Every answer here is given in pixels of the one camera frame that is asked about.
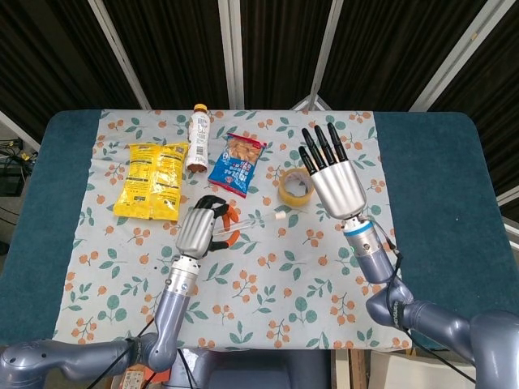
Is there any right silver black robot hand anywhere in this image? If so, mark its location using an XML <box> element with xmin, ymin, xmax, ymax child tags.
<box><xmin>298</xmin><ymin>121</ymin><xmax>368</xmax><ymax>220</ymax></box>

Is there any yellow snack bag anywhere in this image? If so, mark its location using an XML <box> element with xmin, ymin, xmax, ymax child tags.
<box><xmin>112</xmin><ymin>141</ymin><xmax>191</xmax><ymax>222</ymax></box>

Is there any black electronics with cables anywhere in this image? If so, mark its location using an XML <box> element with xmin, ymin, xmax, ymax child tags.
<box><xmin>0</xmin><ymin>137</ymin><xmax>40</xmax><ymax>198</ymax></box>

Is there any dark pleated curtain backdrop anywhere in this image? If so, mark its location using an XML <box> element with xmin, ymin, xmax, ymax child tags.
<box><xmin>0</xmin><ymin>0</ymin><xmax>519</xmax><ymax>195</ymax></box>

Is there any grey robot torso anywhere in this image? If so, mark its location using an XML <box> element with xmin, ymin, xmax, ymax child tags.
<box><xmin>169</xmin><ymin>348</ymin><xmax>329</xmax><ymax>389</ymax></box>

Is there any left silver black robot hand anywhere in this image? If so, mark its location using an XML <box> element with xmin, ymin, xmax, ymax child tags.
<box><xmin>174</xmin><ymin>194</ymin><xmax>240</xmax><ymax>260</ymax></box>

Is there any brown wooden plank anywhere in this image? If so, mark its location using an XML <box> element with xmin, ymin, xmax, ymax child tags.
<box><xmin>347</xmin><ymin>348</ymin><xmax>369</xmax><ymax>389</ymax></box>

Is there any cardboard box with orange items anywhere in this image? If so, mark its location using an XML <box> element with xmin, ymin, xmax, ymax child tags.
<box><xmin>113</xmin><ymin>360</ymin><xmax>171</xmax><ymax>389</ymax></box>

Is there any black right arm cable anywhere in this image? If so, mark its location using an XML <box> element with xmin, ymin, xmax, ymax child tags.
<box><xmin>383</xmin><ymin>237</ymin><xmax>478</xmax><ymax>384</ymax></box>

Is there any white cardboard sheet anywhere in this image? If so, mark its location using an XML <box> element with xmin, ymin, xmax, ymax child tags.
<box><xmin>368</xmin><ymin>350</ymin><xmax>447</xmax><ymax>389</ymax></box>

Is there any blue snack packet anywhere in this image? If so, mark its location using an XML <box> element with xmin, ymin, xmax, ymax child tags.
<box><xmin>207</xmin><ymin>132</ymin><xmax>268</xmax><ymax>199</ymax></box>

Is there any white bottle with brown drink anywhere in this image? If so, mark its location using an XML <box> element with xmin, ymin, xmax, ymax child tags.
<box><xmin>185</xmin><ymin>103</ymin><xmax>211</xmax><ymax>173</ymax></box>

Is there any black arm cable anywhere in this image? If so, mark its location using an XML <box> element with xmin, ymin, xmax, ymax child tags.
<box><xmin>383</xmin><ymin>237</ymin><xmax>478</xmax><ymax>384</ymax></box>
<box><xmin>80</xmin><ymin>315</ymin><xmax>159</xmax><ymax>389</ymax></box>

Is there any white partition frame post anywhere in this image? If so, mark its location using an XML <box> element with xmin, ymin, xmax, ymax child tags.
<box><xmin>496</xmin><ymin>188</ymin><xmax>519</xmax><ymax>212</ymax></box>
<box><xmin>408</xmin><ymin>0</ymin><xmax>500</xmax><ymax>113</ymax></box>
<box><xmin>217</xmin><ymin>0</ymin><xmax>247</xmax><ymax>110</ymax></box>
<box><xmin>88</xmin><ymin>0</ymin><xmax>153</xmax><ymax>110</ymax></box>
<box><xmin>290</xmin><ymin>0</ymin><xmax>345</xmax><ymax>113</ymax></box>
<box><xmin>0</xmin><ymin>109</ymin><xmax>41</xmax><ymax>145</ymax></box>

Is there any yellow packing tape roll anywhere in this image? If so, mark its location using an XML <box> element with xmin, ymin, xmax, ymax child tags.
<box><xmin>277</xmin><ymin>168</ymin><xmax>315</xmax><ymax>208</ymax></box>

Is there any clear glass test tube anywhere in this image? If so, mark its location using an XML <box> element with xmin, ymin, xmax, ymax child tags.
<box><xmin>212</xmin><ymin>212</ymin><xmax>279</xmax><ymax>240</ymax></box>

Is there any floral fruit print tablecloth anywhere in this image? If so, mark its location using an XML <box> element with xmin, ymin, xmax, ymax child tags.
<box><xmin>54</xmin><ymin>108</ymin><xmax>413</xmax><ymax>352</ymax></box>

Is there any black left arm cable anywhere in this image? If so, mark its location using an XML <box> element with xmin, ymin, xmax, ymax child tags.
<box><xmin>80</xmin><ymin>315</ymin><xmax>159</xmax><ymax>389</ymax></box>

